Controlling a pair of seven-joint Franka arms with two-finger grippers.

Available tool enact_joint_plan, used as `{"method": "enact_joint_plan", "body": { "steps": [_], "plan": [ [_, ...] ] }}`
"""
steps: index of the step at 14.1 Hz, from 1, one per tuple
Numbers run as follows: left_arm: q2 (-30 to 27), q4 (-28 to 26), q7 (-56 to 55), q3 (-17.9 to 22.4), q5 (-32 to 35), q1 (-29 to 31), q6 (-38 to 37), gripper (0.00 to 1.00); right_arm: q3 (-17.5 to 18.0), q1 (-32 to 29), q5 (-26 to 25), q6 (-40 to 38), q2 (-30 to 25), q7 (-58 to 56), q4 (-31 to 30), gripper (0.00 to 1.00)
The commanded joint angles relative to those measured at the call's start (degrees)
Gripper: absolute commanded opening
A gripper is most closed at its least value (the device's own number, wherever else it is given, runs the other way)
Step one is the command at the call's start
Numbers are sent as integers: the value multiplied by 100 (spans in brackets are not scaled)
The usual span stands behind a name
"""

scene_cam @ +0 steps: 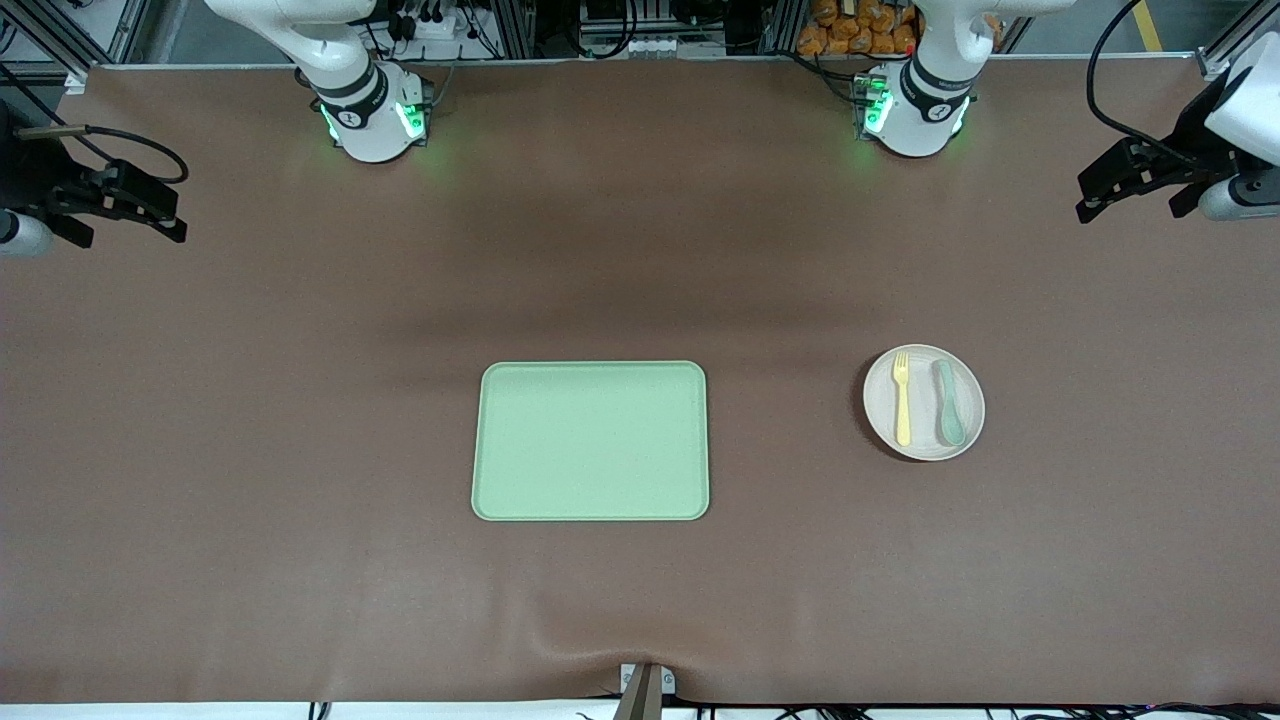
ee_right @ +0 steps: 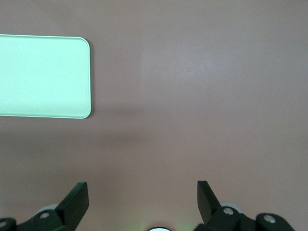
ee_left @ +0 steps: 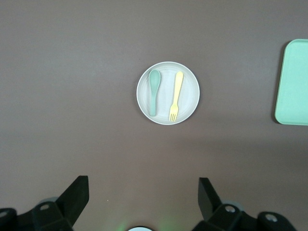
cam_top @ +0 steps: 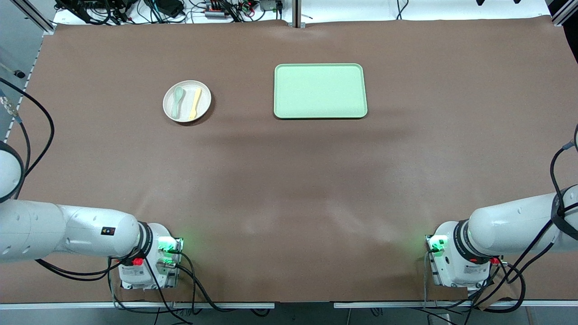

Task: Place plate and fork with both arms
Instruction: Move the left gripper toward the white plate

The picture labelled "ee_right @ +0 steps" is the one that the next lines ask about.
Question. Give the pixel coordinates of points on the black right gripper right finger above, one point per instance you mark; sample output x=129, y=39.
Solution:
x=208, y=204

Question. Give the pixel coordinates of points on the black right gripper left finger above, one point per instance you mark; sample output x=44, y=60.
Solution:
x=72, y=204

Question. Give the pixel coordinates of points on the brown table mat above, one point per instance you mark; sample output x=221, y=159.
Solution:
x=192, y=96

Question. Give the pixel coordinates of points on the light green rectangular tray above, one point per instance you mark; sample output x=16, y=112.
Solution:
x=43, y=77

